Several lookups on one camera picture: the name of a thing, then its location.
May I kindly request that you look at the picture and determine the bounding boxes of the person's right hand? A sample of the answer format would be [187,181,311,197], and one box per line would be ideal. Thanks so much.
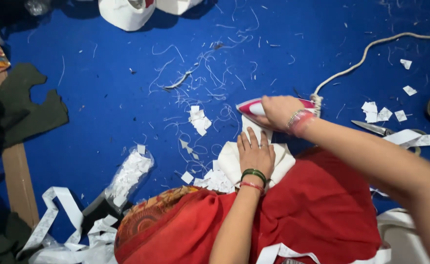
[256,95,308,131]

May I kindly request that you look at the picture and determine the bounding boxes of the person's left hand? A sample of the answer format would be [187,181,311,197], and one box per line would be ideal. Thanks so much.
[236,127,276,177]

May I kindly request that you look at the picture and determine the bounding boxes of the pink and white clothes iron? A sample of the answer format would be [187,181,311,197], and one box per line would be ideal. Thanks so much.
[236,97,317,127]

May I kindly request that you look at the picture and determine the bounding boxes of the white cloth piece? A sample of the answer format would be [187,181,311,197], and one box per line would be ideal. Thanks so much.
[217,116,296,190]

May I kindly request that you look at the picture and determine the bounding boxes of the pink and silver wrist bangles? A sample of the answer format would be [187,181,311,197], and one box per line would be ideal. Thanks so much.
[286,109,317,138]

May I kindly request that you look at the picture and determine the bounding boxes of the green wrist bangles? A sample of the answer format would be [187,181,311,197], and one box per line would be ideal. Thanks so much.
[240,168,268,186]

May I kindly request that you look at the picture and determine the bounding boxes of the small heap of white labels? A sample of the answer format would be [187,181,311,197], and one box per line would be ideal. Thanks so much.
[188,105,213,137]

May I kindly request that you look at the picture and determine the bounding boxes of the scatter of white thread scraps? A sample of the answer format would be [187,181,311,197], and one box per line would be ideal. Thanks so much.
[147,35,261,114]

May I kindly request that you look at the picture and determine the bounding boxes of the red wrist bangle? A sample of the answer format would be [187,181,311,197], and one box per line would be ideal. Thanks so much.
[239,181,266,195]

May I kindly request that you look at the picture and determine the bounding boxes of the large heap of white labels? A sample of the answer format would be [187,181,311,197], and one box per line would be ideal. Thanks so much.
[193,160,236,194]

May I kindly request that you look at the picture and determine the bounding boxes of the scattered group of white labels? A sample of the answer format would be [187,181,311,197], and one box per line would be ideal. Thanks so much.
[361,101,408,124]

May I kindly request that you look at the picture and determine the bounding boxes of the metal scissors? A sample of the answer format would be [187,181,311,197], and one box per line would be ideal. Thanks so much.
[351,120,427,156]

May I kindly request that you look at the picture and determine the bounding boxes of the red sari garment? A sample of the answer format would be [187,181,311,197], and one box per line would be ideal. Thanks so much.
[114,146,383,264]

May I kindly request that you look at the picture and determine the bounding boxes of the small white cloth bag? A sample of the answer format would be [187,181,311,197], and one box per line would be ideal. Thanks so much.
[155,0,204,16]

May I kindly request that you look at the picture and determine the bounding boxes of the white cloth strip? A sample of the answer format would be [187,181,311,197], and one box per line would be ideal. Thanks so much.
[255,242,392,264]

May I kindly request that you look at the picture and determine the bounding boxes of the clear bag of white labels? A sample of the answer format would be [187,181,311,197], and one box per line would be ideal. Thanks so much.
[104,146,155,214]

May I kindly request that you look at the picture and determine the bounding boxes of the short white printed label ribbon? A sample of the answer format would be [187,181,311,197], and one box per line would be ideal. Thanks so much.
[383,129,430,149]

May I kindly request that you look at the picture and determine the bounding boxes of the large white cloth bag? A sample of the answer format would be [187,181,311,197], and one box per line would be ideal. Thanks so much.
[98,0,157,32]

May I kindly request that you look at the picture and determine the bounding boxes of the white cloth bundle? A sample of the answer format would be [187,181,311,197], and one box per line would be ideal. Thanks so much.
[375,208,430,264]

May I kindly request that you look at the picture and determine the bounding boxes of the black cloth piece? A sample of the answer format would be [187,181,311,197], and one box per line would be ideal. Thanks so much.
[81,194,128,236]

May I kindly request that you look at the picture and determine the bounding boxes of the long tangled white label ribbon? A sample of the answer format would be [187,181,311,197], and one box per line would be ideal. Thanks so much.
[16,186,119,264]

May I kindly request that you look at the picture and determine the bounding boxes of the dark green cut cloth piece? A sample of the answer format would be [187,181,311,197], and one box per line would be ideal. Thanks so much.
[0,63,70,149]

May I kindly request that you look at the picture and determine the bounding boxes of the crumpled clear plastic wrap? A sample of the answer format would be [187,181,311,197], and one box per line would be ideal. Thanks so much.
[24,0,53,17]

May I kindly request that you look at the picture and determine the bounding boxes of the brown cardboard strip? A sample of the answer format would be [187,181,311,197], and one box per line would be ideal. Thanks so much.
[0,71,40,229]

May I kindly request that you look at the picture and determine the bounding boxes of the dark green cloth heap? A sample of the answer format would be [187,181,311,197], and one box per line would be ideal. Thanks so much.
[0,212,33,264]

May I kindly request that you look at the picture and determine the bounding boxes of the white braided iron cord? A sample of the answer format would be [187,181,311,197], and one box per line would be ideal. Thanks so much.
[309,21,430,117]

